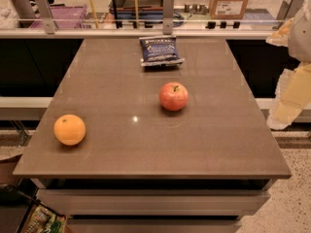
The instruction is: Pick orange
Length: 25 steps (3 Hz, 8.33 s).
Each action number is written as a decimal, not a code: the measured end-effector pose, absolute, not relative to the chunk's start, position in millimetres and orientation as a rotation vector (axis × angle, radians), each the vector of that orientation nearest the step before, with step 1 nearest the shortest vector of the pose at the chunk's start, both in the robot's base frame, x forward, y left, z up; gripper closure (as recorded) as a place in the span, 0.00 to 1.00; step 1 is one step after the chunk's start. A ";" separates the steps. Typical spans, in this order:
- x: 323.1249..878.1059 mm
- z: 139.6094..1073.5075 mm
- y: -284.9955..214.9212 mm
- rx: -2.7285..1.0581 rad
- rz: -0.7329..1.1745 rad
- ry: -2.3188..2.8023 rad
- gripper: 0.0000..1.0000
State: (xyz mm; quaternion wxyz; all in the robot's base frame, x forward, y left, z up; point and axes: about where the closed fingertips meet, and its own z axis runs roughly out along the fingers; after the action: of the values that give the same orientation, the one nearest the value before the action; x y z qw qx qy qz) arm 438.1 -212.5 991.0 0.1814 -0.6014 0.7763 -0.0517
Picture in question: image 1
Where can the cardboard box with label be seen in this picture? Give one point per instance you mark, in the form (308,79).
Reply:
(227,9)

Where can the red apple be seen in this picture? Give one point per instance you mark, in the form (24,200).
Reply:
(173,96)

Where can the blue snack bag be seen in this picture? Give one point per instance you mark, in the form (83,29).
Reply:
(159,51)

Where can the orange fruit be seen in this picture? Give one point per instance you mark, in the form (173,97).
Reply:
(69,130)

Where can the metal rail post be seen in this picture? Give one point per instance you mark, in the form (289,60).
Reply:
(288,10)
(46,16)
(168,11)

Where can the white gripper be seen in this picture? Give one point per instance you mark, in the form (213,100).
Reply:
(301,38)

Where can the lower white drawer front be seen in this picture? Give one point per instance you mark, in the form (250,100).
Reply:
(153,226)

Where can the upper white drawer front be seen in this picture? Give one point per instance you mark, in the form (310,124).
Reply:
(129,202)

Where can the white drawer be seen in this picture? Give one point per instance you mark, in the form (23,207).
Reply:
(153,226)
(129,202)

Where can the right metal rail post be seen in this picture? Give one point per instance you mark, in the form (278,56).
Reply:
(288,10)

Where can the box of snack packets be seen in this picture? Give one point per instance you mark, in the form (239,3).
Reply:
(40,219)

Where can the left metal rail post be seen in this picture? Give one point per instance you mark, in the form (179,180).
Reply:
(46,16)

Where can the purple plastic crate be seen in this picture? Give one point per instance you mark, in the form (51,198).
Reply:
(69,17)

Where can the middle metal rail post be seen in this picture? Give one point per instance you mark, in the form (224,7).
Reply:
(168,11)

